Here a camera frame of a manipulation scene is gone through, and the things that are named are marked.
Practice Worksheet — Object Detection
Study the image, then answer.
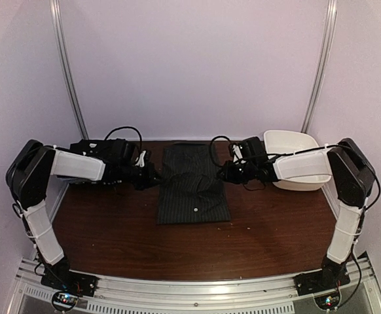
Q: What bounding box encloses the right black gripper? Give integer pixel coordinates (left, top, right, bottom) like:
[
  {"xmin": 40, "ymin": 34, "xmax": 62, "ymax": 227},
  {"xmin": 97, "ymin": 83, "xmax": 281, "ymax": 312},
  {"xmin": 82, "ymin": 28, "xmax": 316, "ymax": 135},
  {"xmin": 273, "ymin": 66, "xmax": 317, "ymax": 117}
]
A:
[{"xmin": 217, "ymin": 160, "xmax": 257, "ymax": 184}]

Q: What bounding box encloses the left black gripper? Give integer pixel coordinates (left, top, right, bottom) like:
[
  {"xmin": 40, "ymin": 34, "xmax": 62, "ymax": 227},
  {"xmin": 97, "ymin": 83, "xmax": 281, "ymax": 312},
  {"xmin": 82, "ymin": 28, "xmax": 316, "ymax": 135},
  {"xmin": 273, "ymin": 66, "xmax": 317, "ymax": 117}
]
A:
[{"xmin": 120, "ymin": 161, "xmax": 166, "ymax": 190}]

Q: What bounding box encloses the black pinstriped long sleeve shirt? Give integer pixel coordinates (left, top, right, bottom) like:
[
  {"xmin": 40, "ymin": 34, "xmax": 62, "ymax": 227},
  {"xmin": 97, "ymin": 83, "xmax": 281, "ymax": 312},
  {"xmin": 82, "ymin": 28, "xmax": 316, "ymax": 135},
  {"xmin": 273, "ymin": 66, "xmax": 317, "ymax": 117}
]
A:
[{"xmin": 156, "ymin": 142, "xmax": 230, "ymax": 224}]

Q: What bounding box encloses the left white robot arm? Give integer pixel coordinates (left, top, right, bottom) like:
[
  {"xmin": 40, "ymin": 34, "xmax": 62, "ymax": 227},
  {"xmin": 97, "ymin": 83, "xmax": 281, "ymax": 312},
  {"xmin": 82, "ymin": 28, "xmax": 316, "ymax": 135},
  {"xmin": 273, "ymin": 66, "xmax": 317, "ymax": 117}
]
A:
[{"xmin": 5, "ymin": 139, "xmax": 162, "ymax": 290}]

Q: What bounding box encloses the stack of folded shirts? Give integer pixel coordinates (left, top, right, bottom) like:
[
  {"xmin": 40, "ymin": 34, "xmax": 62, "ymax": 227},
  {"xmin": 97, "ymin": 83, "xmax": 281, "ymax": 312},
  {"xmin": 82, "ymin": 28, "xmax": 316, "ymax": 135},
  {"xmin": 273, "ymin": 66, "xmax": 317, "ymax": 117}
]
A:
[{"xmin": 51, "ymin": 139, "xmax": 134, "ymax": 184}]

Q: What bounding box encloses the white plastic tub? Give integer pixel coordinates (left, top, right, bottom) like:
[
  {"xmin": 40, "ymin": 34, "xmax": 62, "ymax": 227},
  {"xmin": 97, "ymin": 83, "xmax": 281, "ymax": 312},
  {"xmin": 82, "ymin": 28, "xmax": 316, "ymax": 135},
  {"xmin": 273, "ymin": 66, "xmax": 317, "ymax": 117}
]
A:
[{"xmin": 263, "ymin": 130, "xmax": 332, "ymax": 192}]

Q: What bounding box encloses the left circuit board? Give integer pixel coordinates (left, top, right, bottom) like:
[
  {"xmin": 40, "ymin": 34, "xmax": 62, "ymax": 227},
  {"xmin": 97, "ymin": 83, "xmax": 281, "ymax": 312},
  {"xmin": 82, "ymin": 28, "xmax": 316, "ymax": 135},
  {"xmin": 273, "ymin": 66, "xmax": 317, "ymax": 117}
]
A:
[{"xmin": 51, "ymin": 291, "xmax": 79, "ymax": 312}]

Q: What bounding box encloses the circuit board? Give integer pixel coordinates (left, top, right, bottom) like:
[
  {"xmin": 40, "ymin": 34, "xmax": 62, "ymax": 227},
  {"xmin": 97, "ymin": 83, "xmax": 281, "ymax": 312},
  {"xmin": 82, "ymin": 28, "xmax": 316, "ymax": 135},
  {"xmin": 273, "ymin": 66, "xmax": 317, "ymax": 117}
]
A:
[
  {"xmin": 51, "ymin": 291, "xmax": 79, "ymax": 312},
  {"xmin": 314, "ymin": 292, "xmax": 341, "ymax": 311}
]

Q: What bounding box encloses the right circuit board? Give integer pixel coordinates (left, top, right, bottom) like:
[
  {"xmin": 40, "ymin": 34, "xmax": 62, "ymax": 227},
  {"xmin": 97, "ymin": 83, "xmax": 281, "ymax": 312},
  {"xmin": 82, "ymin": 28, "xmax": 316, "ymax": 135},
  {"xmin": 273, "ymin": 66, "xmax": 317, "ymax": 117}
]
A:
[{"xmin": 314, "ymin": 292, "xmax": 341, "ymax": 311}]

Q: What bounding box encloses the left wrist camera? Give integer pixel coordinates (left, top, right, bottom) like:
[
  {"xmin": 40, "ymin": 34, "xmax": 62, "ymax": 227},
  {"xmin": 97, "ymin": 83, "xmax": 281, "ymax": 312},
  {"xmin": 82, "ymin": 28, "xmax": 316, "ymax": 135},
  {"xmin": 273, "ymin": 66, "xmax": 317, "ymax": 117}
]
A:
[{"xmin": 134, "ymin": 150, "xmax": 151, "ymax": 168}]

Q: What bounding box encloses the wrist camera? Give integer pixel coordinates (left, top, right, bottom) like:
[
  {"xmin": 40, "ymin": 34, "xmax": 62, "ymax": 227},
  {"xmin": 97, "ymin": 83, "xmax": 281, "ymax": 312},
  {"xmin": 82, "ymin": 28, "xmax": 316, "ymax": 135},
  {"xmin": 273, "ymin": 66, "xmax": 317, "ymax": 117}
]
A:
[
  {"xmin": 228, "ymin": 143, "xmax": 243, "ymax": 162},
  {"xmin": 134, "ymin": 150, "xmax": 151, "ymax": 168}
]

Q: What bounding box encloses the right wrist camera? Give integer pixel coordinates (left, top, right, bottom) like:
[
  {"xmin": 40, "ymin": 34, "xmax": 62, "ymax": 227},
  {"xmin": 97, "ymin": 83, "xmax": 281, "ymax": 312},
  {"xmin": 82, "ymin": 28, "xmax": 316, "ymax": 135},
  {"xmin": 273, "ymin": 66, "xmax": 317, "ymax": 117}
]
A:
[{"xmin": 228, "ymin": 143, "xmax": 243, "ymax": 162}]

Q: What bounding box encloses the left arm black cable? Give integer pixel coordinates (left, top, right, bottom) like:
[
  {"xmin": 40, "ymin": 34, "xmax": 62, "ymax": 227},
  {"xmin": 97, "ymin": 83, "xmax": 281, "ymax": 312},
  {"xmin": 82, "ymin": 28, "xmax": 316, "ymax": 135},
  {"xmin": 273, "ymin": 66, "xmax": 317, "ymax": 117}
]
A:
[{"xmin": 105, "ymin": 126, "xmax": 144, "ymax": 151}]

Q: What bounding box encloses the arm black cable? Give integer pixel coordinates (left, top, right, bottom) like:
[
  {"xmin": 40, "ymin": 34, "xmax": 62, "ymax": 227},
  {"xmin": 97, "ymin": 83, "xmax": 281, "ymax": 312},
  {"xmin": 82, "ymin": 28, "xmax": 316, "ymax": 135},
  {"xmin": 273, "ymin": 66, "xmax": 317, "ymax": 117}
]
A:
[
  {"xmin": 209, "ymin": 134, "xmax": 381, "ymax": 210},
  {"xmin": 105, "ymin": 126, "xmax": 144, "ymax": 151}
]

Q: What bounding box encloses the aluminium front rail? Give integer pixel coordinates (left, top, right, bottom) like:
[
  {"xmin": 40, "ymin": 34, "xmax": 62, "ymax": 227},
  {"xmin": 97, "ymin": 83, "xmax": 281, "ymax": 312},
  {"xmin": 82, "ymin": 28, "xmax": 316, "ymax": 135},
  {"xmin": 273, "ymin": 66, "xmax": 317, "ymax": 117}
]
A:
[{"xmin": 4, "ymin": 257, "xmax": 381, "ymax": 313}]

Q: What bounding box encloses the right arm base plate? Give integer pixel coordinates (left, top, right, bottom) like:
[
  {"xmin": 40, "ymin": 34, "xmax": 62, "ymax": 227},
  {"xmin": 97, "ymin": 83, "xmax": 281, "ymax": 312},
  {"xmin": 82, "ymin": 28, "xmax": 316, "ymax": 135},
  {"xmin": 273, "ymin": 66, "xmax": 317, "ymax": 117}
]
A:
[{"xmin": 294, "ymin": 270, "xmax": 350, "ymax": 296}]

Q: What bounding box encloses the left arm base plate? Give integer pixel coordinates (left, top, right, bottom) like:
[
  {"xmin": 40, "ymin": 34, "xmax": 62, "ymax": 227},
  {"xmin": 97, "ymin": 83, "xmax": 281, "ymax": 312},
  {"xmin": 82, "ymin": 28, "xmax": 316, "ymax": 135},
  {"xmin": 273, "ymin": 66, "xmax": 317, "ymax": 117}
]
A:
[{"xmin": 41, "ymin": 268, "xmax": 98, "ymax": 297}]

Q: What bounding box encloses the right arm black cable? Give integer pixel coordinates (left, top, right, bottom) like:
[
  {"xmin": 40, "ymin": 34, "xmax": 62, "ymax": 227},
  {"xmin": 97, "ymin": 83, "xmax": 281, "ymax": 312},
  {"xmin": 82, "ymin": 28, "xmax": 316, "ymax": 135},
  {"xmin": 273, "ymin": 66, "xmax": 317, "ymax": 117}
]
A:
[{"xmin": 209, "ymin": 134, "xmax": 381, "ymax": 210}]

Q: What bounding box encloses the left aluminium post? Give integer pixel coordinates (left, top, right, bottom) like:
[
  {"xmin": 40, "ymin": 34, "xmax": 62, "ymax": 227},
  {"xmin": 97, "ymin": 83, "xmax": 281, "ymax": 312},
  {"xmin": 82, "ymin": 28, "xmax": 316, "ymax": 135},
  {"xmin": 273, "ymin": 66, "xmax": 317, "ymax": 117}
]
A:
[{"xmin": 49, "ymin": 0, "xmax": 89, "ymax": 139}]

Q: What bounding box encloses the aluminium post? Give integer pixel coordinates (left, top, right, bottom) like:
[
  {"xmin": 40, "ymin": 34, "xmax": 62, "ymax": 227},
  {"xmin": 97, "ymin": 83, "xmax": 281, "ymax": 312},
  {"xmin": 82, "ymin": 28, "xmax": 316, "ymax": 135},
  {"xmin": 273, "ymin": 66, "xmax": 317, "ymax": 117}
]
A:
[
  {"xmin": 49, "ymin": 0, "xmax": 89, "ymax": 139},
  {"xmin": 301, "ymin": 0, "xmax": 338, "ymax": 133}
]

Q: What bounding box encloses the right aluminium post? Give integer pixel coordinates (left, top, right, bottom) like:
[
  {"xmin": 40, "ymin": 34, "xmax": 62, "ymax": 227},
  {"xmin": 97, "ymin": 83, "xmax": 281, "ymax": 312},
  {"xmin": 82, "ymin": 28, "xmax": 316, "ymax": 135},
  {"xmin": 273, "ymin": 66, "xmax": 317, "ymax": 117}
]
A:
[{"xmin": 301, "ymin": 0, "xmax": 338, "ymax": 133}]

